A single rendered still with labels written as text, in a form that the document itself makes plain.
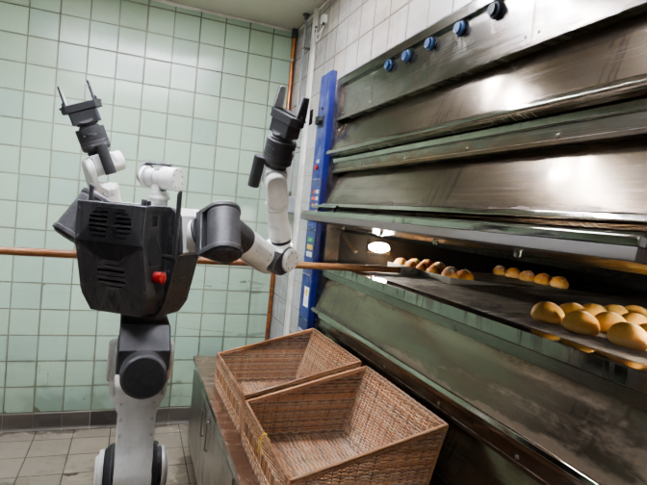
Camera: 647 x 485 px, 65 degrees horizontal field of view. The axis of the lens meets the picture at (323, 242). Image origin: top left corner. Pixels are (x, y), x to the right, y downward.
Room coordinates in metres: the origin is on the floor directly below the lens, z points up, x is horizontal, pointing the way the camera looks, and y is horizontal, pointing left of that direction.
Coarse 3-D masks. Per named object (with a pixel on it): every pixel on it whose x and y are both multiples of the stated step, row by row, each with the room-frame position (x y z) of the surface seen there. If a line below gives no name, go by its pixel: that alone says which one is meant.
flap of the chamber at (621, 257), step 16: (336, 224) 2.16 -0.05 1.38; (352, 224) 1.88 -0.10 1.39; (368, 224) 1.76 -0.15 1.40; (384, 224) 1.65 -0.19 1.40; (400, 224) 1.56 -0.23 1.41; (448, 240) 1.40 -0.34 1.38; (464, 240) 1.25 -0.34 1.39; (480, 240) 1.18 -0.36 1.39; (496, 240) 1.14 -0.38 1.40; (512, 240) 1.09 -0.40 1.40; (528, 240) 1.05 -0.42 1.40; (544, 240) 1.01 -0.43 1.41; (560, 240) 0.97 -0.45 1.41; (528, 256) 1.29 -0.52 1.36; (544, 256) 1.16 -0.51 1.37; (560, 256) 1.05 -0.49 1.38; (576, 256) 0.97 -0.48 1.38; (592, 256) 0.90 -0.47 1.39; (608, 256) 0.86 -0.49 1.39; (624, 256) 0.84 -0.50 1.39; (640, 256) 0.82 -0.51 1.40; (640, 272) 0.99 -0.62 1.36
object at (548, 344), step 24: (384, 288) 1.92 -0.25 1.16; (408, 288) 1.84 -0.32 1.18; (456, 312) 1.49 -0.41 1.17; (480, 312) 1.45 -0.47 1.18; (504, 336) 1.29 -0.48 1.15; (528, 336) 1.21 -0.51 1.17; (552, 336) 1.19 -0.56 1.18; (576, 360) 1.08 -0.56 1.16; (600, 360) 1.02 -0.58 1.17; (624, 360) 1.02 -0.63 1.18; (624, 384) 0.97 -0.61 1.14
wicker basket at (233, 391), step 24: (288, 336) 2.44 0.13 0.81; (312, 336) 2.47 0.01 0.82; (216, 360) 2.32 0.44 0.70; (240, 360) 2.36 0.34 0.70; (264, 360) 2.40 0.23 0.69; (288, 360) 2.45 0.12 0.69; (312, 360) 2.37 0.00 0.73; (336, 360) 2.17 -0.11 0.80; (360, 360) 2.00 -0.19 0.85; (216, 384) 2.29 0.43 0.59; (240, 384) 2.34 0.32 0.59; (264, 384) 2.37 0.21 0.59; (288, 384) 1.88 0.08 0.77; (240, 408) 1.84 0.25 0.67; (240, 432) 1.82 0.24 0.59
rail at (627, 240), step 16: (416, 224) 1.47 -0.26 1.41; (432, 224) 1.39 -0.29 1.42; (448, 224) 1.32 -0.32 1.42; (464, 224) 1.26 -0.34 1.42; (480, 224) 1.20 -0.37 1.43; (496, 224) 1.15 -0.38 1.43; (576, 240) 0.94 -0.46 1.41; (592, 240) 0.90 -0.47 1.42; (608, 240) 0.87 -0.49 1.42; (624, 240) 0.84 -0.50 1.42; (640, 240) 0.82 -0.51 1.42
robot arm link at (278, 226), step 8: (272, 216) 1.55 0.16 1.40; (280, 216) 1.55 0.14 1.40; (272, 224) 1.56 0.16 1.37; (280, 224) 1.56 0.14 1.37; (288, 224) 1.58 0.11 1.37; (272, 232) 1.57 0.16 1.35; (280, 232) 1.57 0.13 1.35; (288, 232) 1.59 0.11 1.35; (272, 240) 1.59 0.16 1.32; (280, 240) 1.58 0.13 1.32; (288, 240) 1.59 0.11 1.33; (280, 248) 1.58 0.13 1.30
